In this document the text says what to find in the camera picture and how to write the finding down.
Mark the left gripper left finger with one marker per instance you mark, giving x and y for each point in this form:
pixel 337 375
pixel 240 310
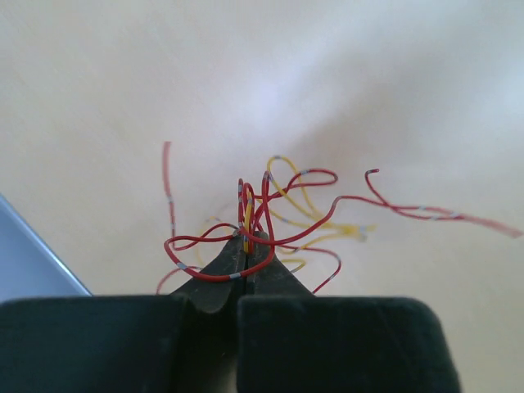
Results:
pixel 186 341

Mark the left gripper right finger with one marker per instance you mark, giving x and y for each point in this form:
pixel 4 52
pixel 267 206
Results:
pixel 307 343

